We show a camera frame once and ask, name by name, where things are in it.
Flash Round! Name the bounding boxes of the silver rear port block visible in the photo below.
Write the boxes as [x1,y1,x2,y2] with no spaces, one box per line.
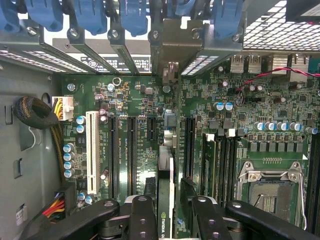
[291,53,310,83]
[271,53,288,76]

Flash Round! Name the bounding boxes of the green RAM stick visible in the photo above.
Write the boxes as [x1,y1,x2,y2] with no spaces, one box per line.
[201,133,217,201]

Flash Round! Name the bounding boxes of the vented metal slot cover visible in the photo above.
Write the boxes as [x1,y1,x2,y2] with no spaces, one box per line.
[22,24,100,75]
[107,26,141,75]
[0,48,56,75]
[66,26,121,75]
[180,39,245,76]

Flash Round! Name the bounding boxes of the red yellow wire bundle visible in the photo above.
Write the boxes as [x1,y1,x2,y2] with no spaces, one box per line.
[41,191,66,224]

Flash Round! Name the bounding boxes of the black RAM slot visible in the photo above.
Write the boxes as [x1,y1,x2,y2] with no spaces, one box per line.
[306,132,316,227]
[313,132,320,227]
[223,128,233,207]
[230,128,240,205]
[216,129,225,207]

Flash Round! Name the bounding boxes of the blue slot clip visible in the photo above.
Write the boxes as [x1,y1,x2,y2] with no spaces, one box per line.
[71,0,109,36]
[213,0,245,40]
[119,0,149,38]
[24,0,64,33]
[174,0,199,16]

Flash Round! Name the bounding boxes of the black open PC case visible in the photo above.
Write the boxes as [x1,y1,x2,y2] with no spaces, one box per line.
[0,0,320,240]

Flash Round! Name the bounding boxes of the CPU socket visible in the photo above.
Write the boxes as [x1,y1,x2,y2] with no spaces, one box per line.
[237,161,307,231]

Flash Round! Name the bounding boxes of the white expansion slot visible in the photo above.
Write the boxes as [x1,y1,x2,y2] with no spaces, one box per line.
[85,111,100,195]

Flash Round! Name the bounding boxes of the long black expansion slot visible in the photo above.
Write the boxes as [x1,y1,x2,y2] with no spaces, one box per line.
[108,115,119,201]
[126,115,138,199]
[184,115,197,181]

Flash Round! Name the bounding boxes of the short black expansion slot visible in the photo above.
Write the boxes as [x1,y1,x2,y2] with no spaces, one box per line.
[146,116,158,142]

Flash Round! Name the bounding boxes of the metal locking lever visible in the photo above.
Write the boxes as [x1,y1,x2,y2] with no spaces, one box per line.
[298,162,309,231]

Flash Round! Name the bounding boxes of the white power connector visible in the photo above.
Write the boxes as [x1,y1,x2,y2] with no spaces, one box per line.
[51,96,75,122]

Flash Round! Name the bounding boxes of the black sleeved cable bundle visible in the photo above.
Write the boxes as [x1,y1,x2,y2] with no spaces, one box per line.
[12,96,66,186]

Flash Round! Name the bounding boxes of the green motherboard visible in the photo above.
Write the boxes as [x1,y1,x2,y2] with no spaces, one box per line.
[59,53,320,240]

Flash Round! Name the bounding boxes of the black power connector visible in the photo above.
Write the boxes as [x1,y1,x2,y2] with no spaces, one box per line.
[53,182,77,223]

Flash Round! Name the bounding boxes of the red black twisted wire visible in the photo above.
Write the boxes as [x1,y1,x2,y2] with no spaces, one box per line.
[235,66,320,94]

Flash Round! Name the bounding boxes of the silver USB port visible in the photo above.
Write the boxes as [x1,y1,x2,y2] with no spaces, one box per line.
[247,54,263,74]
[229,54,245,74]

